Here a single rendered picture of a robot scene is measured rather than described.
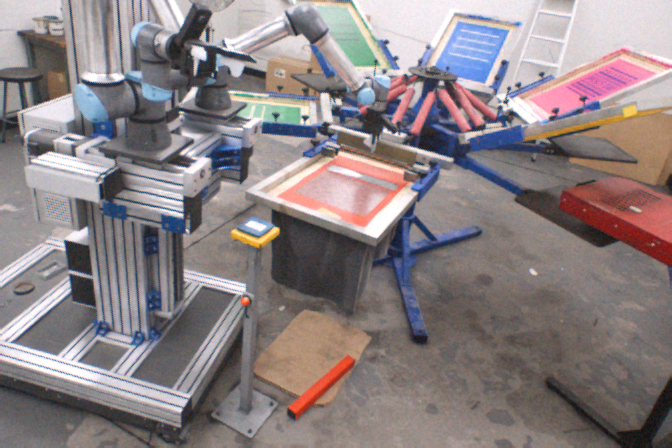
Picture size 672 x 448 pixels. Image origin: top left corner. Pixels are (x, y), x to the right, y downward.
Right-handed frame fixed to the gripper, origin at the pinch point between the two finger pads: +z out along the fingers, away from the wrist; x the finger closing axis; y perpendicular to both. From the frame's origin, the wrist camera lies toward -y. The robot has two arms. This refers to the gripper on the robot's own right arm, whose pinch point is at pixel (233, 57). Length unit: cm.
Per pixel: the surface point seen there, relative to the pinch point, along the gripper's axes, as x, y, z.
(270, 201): -62, 62, -36
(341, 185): -102, 59, -31
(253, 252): -46, 75, -26
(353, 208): -89, 61, -14
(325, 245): -79, 77, -17
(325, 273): -81, 90, -16
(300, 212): -65, 61, -23
